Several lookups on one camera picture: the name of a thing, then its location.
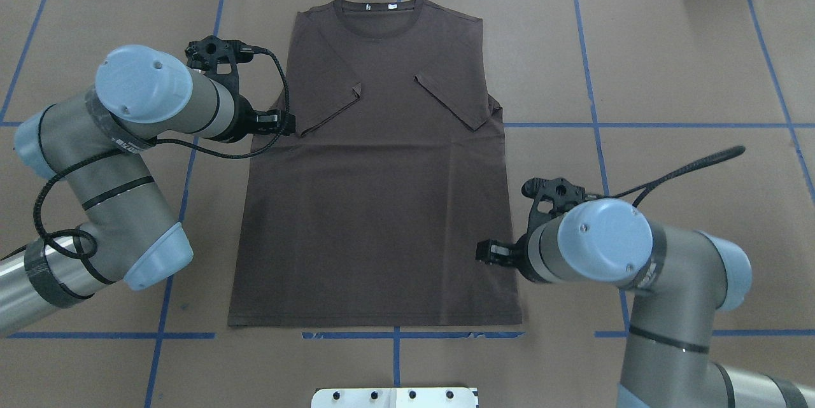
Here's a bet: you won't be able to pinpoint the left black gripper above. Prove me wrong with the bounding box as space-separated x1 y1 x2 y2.
230 97 296 143

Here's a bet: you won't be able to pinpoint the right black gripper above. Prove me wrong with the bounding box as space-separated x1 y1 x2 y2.
476 234 542 281

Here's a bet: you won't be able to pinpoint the dark brown t-shirt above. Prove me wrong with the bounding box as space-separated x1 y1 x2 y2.
227 0 522 328

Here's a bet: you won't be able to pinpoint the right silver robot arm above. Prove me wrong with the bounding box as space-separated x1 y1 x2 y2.
476 199 814 407

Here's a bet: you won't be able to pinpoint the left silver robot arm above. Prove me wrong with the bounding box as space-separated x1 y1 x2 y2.
2 36 296 337

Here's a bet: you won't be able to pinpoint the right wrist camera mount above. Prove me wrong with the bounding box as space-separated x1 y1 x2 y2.
521 177 587 233

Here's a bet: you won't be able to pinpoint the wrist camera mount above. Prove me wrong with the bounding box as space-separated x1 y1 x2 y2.
184 36 255 98
521 177 587 233

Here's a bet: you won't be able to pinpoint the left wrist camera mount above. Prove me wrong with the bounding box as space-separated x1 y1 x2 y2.
184 36 255 98

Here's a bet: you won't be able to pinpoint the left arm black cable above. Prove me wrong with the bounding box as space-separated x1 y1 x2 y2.
33 45 291 299

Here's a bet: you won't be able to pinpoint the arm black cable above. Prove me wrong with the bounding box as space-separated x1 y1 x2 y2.
583 145 746 208
33 45 291 299

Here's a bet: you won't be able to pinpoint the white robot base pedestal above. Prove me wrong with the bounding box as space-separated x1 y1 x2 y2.
311 386 480 407

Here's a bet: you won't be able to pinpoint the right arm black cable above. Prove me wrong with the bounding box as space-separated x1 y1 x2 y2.
583 145 746 208

